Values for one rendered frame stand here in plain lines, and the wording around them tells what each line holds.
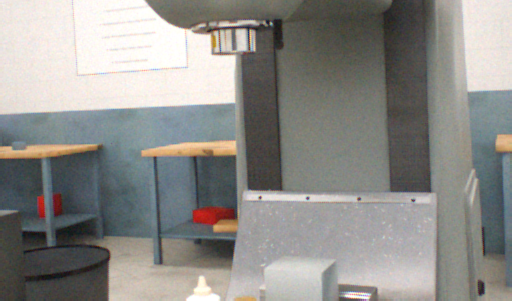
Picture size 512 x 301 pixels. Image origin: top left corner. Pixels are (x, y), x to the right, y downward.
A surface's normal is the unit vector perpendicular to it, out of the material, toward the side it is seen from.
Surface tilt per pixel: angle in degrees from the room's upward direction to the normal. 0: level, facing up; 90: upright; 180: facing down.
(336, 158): 90
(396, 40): 90
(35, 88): 90
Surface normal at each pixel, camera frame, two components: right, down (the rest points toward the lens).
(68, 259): -0.05, -0.01
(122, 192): -0.37, 0.07
